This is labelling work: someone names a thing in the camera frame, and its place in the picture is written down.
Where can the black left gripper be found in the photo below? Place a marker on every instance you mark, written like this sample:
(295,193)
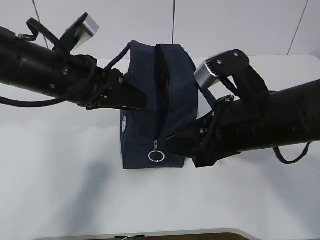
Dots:
(100,89)

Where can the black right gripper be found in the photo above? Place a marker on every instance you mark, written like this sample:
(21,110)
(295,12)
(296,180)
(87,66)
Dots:
(230,128)

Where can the dark blue lunch bag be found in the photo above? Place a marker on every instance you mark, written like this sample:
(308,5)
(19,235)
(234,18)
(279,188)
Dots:
(165,73)

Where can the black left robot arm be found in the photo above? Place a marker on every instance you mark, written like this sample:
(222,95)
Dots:
(76,79)

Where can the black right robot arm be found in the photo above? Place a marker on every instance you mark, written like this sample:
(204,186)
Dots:
(270,120)

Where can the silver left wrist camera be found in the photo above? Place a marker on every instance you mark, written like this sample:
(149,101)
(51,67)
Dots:
(82,30)

